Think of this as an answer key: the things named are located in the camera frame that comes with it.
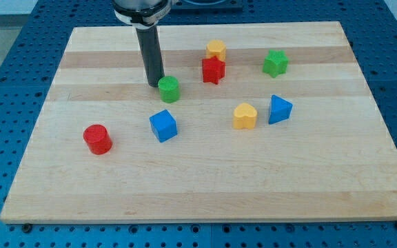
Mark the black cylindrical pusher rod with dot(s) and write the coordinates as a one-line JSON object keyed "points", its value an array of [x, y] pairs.
{"points": [[151, 54]]}

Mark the green cylinder block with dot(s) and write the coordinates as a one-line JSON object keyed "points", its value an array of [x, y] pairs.
{"points": [[169, 89]]}

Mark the red star block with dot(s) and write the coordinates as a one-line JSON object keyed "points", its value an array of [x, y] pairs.
{"points": [[213, 70]]}

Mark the green star block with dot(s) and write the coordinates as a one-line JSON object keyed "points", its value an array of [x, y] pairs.
{"points": [[275, 63]]}

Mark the yellow hexagon block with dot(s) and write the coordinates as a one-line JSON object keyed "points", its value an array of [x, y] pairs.
{"points": [[216, 48]]}

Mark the blue cube block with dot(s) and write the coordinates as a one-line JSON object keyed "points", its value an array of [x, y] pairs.
{"points": [[163, 126]]}

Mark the red cylinder block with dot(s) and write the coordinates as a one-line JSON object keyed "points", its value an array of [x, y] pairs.
{"points": [[97, 139]]}

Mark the yellow heart block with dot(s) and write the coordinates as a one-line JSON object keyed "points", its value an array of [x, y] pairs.
{"points": [[244, 117]]}

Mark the blue triangle block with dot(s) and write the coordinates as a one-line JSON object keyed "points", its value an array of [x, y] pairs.
{"points": [[279, 109]]}

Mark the wooden board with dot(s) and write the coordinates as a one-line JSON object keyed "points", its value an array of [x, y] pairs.
{"points": [[333, 159]]}

